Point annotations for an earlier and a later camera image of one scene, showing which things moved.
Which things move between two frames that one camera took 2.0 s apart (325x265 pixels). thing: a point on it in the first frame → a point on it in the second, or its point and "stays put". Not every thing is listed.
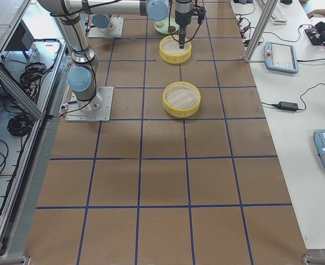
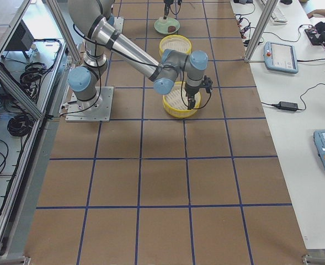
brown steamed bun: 171,28 stays put
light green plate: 162,26 stays put
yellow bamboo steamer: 181,99 stays put
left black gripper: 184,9 → 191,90
